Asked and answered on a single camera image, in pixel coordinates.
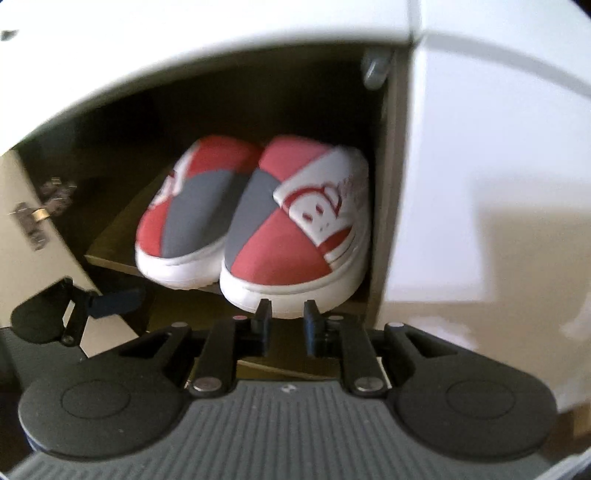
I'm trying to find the red grey white slipper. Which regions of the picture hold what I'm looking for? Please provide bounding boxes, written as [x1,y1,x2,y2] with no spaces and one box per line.
[219,135,372,320]
[135,135,265,291]

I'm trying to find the white cabinet door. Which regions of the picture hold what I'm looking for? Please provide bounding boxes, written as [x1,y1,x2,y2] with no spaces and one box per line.
[383,0,591,421]
[0,150,153,365]

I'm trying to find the metal door hinge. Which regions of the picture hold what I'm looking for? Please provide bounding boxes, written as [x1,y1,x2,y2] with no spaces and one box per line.
[9,178,77,252]
[361,48,394,89]

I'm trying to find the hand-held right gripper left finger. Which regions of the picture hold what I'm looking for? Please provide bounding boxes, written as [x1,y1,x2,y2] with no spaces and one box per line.
[117,298,274,398]

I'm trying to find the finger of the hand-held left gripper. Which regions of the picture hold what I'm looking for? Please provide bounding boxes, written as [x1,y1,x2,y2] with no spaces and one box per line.
[61,287,145,346]

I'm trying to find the shoe cabinet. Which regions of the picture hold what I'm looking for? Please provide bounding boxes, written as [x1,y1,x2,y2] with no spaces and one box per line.
[0,0,416,384]

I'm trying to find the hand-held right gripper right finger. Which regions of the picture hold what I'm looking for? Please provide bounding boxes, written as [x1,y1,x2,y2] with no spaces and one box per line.
[302,298,462,398]

